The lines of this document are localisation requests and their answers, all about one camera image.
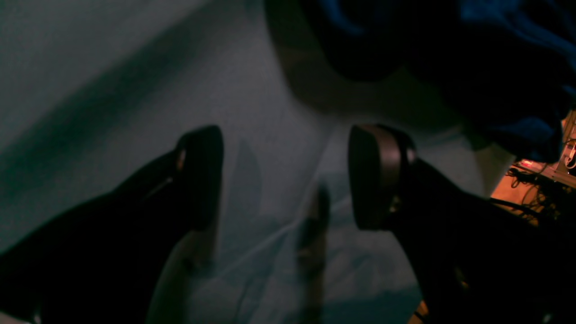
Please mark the dark blue t-shirt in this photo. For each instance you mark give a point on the dark blue t-shirt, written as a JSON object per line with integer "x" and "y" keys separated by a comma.
{"x": 507, "y": 65}

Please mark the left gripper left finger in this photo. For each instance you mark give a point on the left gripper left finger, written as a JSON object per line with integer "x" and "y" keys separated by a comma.
{"x": 100, "y": 262}

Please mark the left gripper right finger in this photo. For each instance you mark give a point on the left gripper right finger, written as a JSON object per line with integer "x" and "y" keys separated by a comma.
{"x": 475, "y": 262}

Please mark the light blue table cloth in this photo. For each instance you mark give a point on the light blue table cloth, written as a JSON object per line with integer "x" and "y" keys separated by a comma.
{"x": 92, "y": 90}

